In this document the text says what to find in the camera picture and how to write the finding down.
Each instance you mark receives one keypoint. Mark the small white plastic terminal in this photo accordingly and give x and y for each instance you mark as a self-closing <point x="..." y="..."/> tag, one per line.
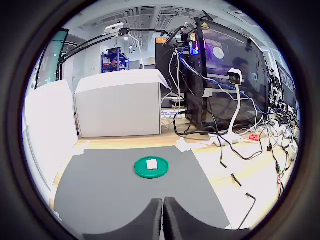
<point x="151" y="164"/>

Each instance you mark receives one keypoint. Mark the round green lid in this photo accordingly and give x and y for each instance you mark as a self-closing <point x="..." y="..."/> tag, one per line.
<point x="160" y="172"/>

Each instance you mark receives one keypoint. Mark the dark grey mat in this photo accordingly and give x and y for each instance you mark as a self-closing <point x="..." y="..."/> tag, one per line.
<point x="100" y="190"/>

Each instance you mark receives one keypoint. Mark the white tape piece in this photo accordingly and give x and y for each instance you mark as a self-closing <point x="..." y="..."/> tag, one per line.
<point x="55" y="215"/>
<point x="184" y="145"/>
<point x="83" y="147"/>

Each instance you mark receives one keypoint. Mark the small red object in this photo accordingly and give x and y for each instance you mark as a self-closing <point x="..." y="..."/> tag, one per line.
<point x="253" y="137"/>

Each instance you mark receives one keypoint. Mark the white partition box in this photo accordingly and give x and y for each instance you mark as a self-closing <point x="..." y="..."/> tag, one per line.
<point x="117" y="105"/>
<point x="31" y="155"/>
<point x="52" y="120"/>

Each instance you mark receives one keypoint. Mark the white tape roll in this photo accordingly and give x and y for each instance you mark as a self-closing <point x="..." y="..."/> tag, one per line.
<point x="292" y="151"/>

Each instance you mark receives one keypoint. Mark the black glass computer case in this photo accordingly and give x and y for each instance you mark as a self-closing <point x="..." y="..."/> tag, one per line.
<point x="237" y="105"/>

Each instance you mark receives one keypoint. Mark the blue shelf rack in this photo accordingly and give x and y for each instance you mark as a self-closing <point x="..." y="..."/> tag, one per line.
<point x="115" y="61"/>

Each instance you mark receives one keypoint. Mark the black monitor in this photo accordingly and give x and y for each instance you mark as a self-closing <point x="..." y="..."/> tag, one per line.
<point x="162" y="55"/>

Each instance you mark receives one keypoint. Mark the dark screen with text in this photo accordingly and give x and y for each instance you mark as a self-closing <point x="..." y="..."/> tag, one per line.
<point x="286" y="80"/>

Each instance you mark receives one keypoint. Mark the white webcam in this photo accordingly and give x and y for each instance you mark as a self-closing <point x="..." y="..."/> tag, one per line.
<point x="114" y="27"/>

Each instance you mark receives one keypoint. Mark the white camera on gooseneck stand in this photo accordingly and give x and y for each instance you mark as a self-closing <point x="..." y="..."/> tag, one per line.
<point x="235" y="76"/>

